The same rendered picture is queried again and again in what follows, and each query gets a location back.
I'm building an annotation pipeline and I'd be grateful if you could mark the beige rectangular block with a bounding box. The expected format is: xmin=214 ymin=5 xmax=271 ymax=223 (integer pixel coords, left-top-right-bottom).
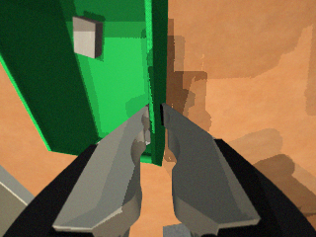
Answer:
xmin=72 ymin=16 xmax=103 ymax=58

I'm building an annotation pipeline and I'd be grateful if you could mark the small beige block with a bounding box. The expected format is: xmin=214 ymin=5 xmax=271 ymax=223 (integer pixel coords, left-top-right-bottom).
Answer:
xmin=145 ymin=127 xmax=151 ymax=145

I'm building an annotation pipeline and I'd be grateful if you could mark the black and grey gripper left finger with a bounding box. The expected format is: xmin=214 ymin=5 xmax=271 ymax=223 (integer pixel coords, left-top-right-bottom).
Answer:
xmin=3 ymin=104 xmax=150 ymax=237

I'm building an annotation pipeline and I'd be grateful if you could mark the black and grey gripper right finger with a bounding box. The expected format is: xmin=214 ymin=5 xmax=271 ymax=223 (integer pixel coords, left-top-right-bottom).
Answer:
xmin=160 ymin=103 xmax=316 ymax=237

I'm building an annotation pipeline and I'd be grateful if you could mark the green bin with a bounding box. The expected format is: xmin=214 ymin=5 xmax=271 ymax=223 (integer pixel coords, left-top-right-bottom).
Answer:
xmin=0 ymin=0 xmax=168 ymax=167

